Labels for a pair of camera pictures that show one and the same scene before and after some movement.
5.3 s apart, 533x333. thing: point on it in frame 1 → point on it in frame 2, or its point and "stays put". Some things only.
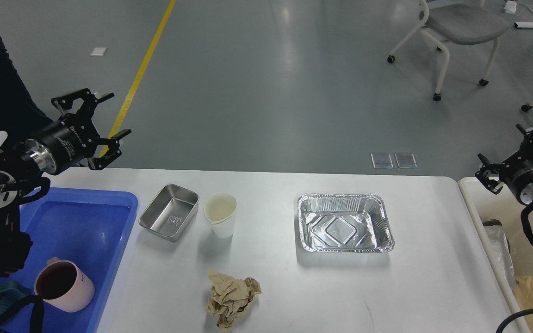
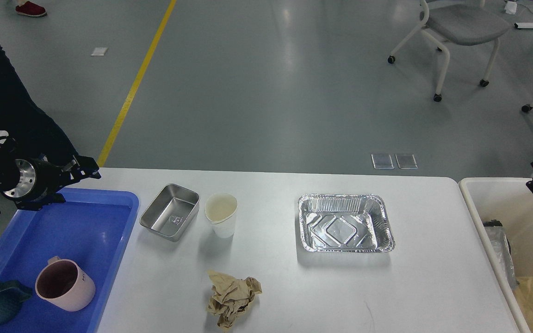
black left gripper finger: (113, 152) → (54, 198)
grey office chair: (467, 23) stays put
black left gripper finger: (90, 101) → (80, 166)
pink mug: (60, 283) stays put
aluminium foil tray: (344, 223) stays put
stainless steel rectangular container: (170, 212) stays put
